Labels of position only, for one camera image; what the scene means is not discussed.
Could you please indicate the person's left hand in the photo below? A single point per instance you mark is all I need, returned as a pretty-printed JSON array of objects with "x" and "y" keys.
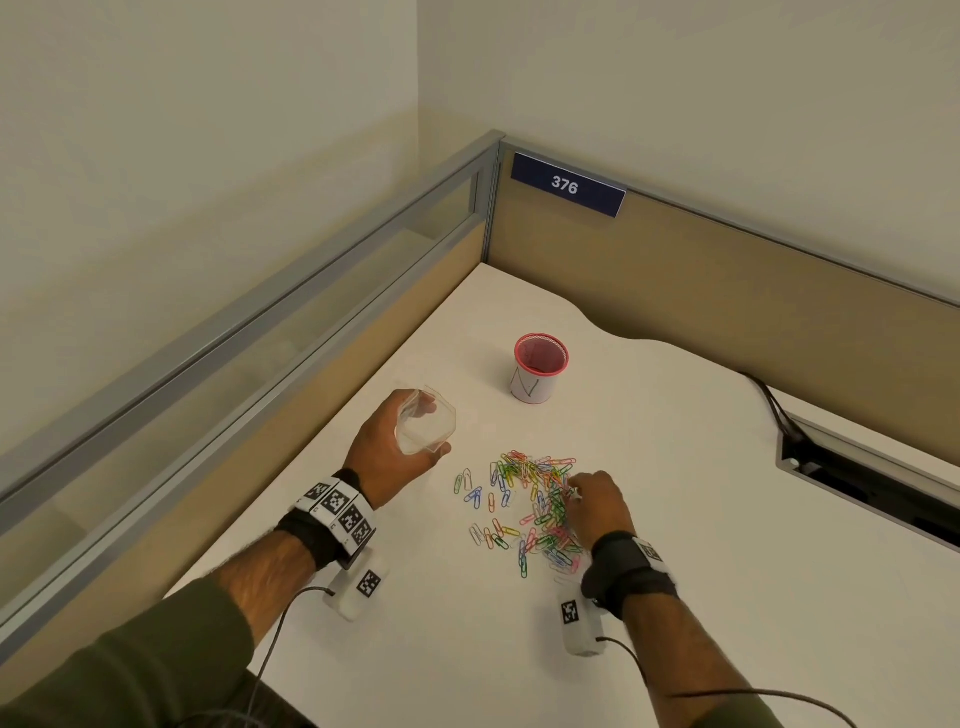
[{"x": 375, "y": 457}]

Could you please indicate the person's right hand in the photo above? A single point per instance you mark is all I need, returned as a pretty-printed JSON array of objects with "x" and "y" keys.
[{"x": 600, "y": 510}]

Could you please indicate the clear plastic bag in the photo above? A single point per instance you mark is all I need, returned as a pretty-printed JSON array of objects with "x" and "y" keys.
[{"x": 431, "y": 427}]

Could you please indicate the pile of coloured paper clips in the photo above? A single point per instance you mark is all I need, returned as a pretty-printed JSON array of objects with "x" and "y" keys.
[{"x": 525, "y": 495}]

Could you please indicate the red-rimmed white paper cup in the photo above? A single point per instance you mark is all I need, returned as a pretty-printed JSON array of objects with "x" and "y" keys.
[{"x": 536, "y": 386}]

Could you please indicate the person's left forearm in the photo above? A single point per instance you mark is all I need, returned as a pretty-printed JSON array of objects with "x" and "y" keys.
[{"x": 262, "y": 577}]

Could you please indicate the person's right forearm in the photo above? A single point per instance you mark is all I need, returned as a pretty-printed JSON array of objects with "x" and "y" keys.
[{"x": 675, "y": 652}]

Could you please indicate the right marker wristband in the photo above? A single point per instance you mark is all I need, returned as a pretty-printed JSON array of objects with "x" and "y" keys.
[{"x": 622, "y": 570}]

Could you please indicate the marker wristband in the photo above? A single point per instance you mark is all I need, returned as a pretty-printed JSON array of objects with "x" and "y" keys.
[
  {"x": 622, "y": 570},
  {"x": 322, "y": 525}
]

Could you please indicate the left marker wristband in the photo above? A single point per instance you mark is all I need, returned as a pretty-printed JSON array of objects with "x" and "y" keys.
[{"x": 322, "y": 525}]

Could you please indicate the grey-framed glass partition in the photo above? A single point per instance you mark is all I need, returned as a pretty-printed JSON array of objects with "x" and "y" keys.
[{"x": 225, "y": 352}]

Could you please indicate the beige partition panel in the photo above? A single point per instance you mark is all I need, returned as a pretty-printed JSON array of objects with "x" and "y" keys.
[{"x": 712, "y": 300}]

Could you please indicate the olive green right sleeve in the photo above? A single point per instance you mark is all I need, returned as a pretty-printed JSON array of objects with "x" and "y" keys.
[{"x": 735, "y": 718}]

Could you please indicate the olive green sleeve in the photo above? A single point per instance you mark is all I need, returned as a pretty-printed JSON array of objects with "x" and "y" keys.
[
  {"x": 735, "y": 718},
  {"x": 135, "y": 667}
]

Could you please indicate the olive green left sleeve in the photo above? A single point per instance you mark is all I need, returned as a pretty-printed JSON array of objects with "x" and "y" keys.
[{"x": 135, "y": 667}]

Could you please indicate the blue number sign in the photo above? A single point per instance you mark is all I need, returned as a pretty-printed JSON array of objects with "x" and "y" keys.
[{"x": 568, "y": 185}]

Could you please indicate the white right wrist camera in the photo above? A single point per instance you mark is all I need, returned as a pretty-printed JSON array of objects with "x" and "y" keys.
[{"x": 581, "y": 630}]

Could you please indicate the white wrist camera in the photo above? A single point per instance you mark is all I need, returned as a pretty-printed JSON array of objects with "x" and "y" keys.
[
  {"x": 356, "y": 592},
  {"x": 581, "y": 630}
]

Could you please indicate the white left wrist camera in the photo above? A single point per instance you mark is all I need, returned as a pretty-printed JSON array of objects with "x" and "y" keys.
[{"x": 356, "y": 592}]

